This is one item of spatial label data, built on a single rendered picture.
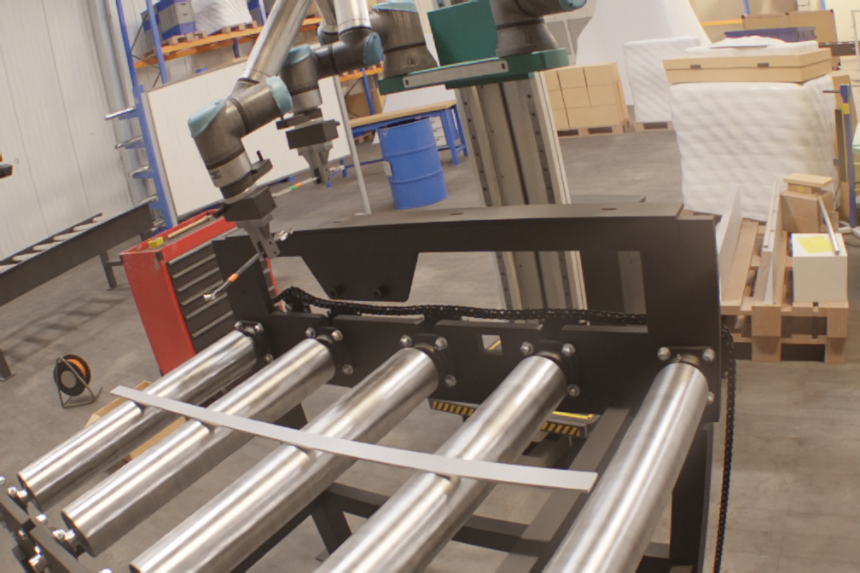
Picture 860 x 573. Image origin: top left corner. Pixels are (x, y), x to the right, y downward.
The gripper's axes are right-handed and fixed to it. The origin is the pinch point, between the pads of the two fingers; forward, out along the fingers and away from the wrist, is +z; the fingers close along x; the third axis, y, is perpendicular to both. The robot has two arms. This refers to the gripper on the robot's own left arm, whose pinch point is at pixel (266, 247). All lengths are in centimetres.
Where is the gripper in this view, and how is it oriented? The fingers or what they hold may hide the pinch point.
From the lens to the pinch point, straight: 141.1
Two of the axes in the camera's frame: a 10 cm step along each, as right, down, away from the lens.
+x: 7.9, 0.4, -6.2
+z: 3.4, 8.1, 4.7
